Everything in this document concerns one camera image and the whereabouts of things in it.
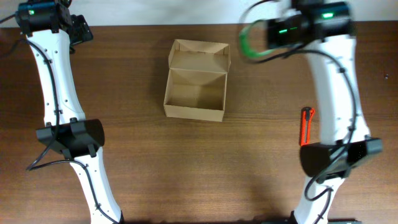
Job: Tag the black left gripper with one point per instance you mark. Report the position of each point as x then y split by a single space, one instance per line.
83 32

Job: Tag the brown cardboard box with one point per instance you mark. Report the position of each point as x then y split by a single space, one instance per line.
197 80

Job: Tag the green tape roll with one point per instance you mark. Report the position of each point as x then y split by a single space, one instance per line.
244 44

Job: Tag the orange utility knife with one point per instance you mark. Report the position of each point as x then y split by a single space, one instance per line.
306 116

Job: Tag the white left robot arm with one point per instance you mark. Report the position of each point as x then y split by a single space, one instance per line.
69 137

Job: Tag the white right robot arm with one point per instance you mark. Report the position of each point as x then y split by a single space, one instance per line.
325 33

